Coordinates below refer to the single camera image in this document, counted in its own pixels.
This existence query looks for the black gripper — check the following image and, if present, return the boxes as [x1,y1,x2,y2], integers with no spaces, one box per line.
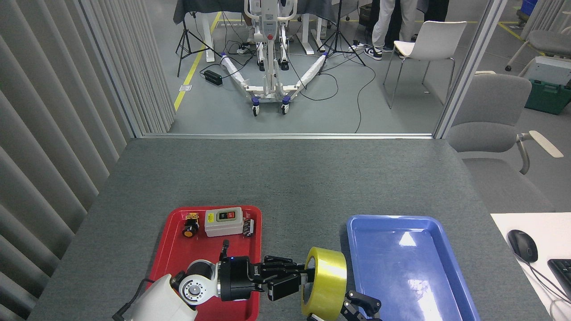
[219,256,382,321]

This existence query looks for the yellow tape roll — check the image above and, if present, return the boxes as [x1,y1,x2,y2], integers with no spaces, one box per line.
[301,247,348,321]

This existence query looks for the blue plastic tray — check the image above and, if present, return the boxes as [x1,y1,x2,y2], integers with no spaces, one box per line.
[347,214,481,321]

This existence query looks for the red plastic tray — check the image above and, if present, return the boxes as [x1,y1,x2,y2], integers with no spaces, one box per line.
[145,205,263,321]

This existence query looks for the black yellow push button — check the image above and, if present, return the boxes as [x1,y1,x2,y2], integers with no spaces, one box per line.
[182,213,200,238]

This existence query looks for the black computer mouse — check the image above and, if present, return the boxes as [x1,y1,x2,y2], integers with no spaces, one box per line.
[507,230,538,263]

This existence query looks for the white wheeled stand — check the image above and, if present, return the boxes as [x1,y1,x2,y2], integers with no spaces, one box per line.
[219,0,328,117]

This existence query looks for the white desk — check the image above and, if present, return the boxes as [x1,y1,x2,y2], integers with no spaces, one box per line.
[491,213,571,321]

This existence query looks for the black keyboard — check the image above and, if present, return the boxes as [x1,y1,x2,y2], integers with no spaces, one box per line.
[547,259,571,300]

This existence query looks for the black tripod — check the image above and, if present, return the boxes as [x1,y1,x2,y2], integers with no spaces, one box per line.
[318,0,366,74]
[175,11,222,78]

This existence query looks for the grey office chair with armrest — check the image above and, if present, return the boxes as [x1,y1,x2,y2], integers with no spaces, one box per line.
[446,74,565,214]

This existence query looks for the white plastic chair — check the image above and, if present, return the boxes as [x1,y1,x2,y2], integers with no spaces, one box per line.
[383,21,468,110]

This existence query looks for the green storage bin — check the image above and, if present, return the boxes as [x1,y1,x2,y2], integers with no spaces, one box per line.
[524,79,571,115]

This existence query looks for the table with dark cloth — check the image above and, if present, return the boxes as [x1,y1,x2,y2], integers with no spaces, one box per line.
[173,0,371,63]

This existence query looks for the grey vertical blinds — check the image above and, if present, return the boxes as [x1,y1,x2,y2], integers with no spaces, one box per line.
[0,0,177,321]

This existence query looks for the grey box lid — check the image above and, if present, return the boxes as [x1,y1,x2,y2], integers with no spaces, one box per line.
[520,57,571,86]

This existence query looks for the grey chair on castors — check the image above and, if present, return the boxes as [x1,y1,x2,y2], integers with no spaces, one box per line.
[505,28,571,72]

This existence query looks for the grey push-button switch box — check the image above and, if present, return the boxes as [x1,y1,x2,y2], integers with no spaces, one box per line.
[204,207,244,238]

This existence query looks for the silver floor rail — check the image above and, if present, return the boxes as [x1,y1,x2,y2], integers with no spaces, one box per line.
[142,132,434,140]

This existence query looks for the long black floor cable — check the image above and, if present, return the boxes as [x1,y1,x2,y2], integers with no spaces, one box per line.
[298,53,377,133]

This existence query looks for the mouse cable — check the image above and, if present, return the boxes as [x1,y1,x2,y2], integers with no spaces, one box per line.
[517,256,571,318]

